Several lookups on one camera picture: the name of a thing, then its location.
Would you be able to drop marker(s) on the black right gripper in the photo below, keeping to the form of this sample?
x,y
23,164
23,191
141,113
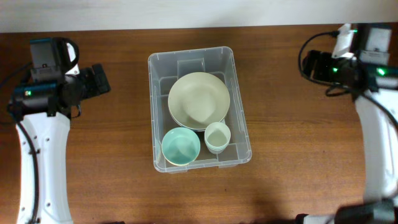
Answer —
x,y
322,58

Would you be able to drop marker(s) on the mint green small bowl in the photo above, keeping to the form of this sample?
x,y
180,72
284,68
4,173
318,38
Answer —
x,y
180,146

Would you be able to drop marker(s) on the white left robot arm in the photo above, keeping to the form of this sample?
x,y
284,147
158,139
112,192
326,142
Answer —
x,y
43,142

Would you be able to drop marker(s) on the clear plastic storage bin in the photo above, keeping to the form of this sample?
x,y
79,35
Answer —
x,y
165,68

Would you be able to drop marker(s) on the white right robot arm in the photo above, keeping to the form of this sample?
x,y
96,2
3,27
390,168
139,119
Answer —
x,y
373,86

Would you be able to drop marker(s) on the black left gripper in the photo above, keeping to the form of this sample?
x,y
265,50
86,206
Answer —
x,y
88,74

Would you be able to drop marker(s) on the large cream bowl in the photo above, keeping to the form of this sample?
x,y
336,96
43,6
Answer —
x,y
199,93

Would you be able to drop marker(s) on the white plastic cup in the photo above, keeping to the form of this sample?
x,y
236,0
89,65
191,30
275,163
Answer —
x,y
217,137

